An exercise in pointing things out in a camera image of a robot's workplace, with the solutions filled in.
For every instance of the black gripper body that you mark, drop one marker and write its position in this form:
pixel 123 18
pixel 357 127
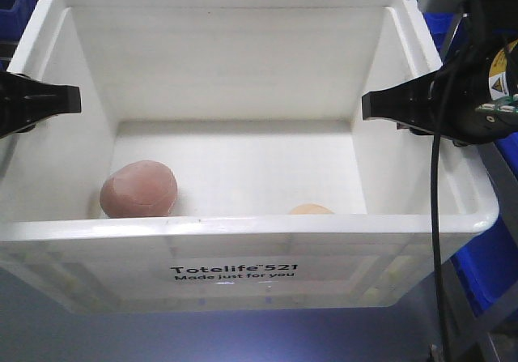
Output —
pixel 476 93

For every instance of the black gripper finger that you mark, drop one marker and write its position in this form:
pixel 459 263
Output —
pixel 410 105
pixel 25 102

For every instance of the pink worn tennis ball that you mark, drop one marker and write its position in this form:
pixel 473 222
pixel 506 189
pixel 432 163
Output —
pixel 145 188

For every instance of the yellow tennis ball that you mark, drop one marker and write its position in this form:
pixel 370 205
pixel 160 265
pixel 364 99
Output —
pixel 310 209

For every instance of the white plastic tote box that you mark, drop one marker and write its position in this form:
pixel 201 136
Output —
pixel 255 106

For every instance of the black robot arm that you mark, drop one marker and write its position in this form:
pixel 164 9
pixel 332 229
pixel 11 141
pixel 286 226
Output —
pixel 484 20

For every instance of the blue bin left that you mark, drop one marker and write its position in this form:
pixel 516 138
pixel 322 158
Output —
pixel 15 15

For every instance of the blue storage bin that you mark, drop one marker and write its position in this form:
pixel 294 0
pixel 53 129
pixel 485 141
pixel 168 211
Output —
pixel 487 265

